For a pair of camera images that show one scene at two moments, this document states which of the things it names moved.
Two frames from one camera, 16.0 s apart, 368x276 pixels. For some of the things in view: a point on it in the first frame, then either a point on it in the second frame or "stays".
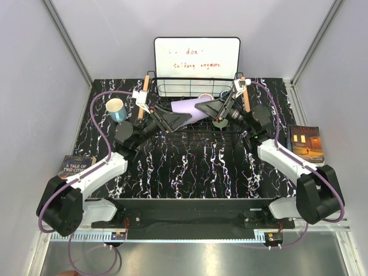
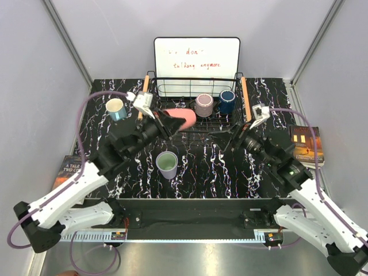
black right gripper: x=214 y=108 to x=239 y=132
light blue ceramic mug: x=116 y=109 stays
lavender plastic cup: x=188 y=106 to x=168 y=174
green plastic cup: x=223 y=123 to x=167 y=161
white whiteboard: x=189 y=66 stays
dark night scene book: x=306 y=141 stays
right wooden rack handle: x=246 y=98 stays
